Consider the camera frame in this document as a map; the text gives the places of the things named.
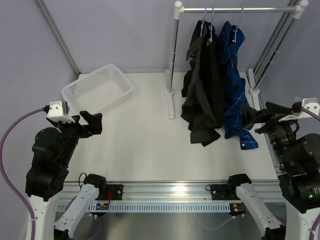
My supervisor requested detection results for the white plastic basket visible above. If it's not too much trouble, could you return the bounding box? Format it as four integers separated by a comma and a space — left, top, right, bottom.
61, 64, 133, 115

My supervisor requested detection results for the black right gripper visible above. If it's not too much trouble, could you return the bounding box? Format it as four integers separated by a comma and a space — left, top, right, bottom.
240, 101, 300, 169

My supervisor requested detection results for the plain black shirt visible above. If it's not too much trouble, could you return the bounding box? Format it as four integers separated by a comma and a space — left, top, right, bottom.
199, 22, 225, 126

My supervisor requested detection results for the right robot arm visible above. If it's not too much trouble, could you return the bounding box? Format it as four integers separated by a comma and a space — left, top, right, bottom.
226, 100, 320, 240

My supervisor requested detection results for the dark pinstriped shirt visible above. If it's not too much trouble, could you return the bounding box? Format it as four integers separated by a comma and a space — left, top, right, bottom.
181, 20, 222, 147

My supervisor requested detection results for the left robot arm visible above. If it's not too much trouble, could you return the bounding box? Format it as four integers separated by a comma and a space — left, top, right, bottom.
25, 111, 108, 240

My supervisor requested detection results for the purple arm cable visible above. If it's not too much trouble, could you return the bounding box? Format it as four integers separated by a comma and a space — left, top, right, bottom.
0, 107, 49, 240
302, 107, 320, 121

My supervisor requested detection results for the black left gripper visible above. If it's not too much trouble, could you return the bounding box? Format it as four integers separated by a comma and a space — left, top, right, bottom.
52, 110, 102, 166

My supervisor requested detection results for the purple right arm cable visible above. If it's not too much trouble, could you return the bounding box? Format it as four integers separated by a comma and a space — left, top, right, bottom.
302, 107, 320, 121

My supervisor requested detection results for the light blue hanger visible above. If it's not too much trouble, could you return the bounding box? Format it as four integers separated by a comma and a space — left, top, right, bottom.
234, 5, 244, 43
209, 5, 215, 43
200, 8, 208, 37

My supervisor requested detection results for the blue plaid shirt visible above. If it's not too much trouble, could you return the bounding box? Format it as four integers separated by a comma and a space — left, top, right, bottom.
215, 21, 259, 150

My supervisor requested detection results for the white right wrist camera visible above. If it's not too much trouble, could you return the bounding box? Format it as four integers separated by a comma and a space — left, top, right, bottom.
286, 97, 320, 121

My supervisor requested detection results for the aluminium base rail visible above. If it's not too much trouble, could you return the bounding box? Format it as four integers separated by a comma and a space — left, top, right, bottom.
59, 180, 286, 204

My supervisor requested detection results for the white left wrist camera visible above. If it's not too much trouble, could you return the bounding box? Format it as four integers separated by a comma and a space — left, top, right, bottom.
47, 100, 69, 119

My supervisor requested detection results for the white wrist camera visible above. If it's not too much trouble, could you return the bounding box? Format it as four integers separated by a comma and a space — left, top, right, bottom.
47, 100, 69, 119
286, 97, 320, 121

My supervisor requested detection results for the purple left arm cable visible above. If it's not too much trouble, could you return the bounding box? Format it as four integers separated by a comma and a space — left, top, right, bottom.
0, 107, 49, 240

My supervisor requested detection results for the perforated cable duct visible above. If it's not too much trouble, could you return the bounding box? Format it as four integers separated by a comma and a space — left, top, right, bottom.
57, 202, 231, 213

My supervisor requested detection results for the metal clothes rack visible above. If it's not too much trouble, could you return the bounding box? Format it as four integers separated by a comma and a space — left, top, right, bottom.
164, 0, 309, 120

